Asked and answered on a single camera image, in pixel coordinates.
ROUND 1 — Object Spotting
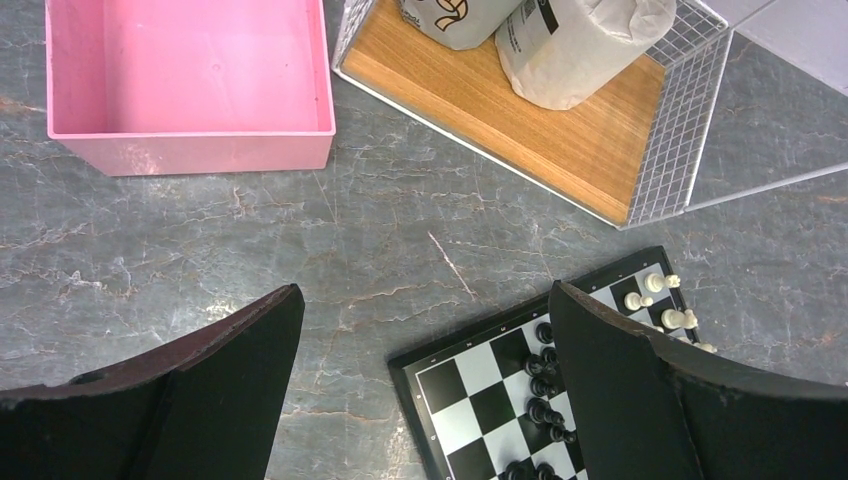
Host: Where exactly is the black white chess board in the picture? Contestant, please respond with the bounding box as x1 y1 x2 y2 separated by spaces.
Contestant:
388 245 704 480

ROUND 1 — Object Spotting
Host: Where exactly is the white wire wooden shelf rack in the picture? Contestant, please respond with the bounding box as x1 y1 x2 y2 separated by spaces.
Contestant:
333 1 733 230

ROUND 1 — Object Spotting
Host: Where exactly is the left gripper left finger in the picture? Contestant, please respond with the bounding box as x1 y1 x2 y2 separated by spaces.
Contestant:
1 284 305 479

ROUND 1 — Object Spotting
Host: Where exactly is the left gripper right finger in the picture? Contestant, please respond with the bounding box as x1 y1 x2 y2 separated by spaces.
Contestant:
549 281 847 479

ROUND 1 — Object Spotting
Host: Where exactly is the black chess pieces group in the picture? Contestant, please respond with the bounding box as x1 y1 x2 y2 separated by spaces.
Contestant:
487 316 584 479

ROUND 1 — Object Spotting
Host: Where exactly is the pink plastic bin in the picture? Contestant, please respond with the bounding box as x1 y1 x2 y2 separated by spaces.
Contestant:
45 1 336 176

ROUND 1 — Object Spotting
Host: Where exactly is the white chess pieces corner group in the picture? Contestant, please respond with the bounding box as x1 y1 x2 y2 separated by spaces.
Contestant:
611 266 717 353

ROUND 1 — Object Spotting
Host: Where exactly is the white toilet paper roll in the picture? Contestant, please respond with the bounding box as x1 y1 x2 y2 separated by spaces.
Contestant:
495 0 677 110

